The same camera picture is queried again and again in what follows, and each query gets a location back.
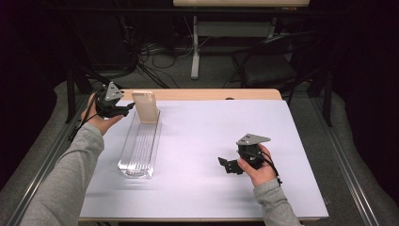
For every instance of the grey metal floor rail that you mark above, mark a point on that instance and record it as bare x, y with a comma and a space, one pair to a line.
345, 163
47, 163

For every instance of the person's left hand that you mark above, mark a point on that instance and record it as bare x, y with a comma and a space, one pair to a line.
100, 124

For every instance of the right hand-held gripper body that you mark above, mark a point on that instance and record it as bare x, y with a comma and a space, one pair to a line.
251, 153

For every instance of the beige phone case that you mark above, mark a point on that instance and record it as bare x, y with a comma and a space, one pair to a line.
146, 106

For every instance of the white table mat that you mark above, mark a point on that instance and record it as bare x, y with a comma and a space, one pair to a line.
200, 141

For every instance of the black chair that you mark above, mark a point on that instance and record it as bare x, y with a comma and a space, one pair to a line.
266, 69

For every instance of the clear plastic container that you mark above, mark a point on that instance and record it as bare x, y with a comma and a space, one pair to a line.
141, 150

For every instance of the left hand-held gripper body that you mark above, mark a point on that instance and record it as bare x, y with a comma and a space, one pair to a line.
108, 100

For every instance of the person's right hand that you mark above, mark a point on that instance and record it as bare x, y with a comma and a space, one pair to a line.
263, 175

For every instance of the white-legged background table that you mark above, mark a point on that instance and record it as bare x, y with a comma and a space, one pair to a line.
232, 28

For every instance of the black metal stand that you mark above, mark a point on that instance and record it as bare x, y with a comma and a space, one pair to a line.
70, 94
327, 100

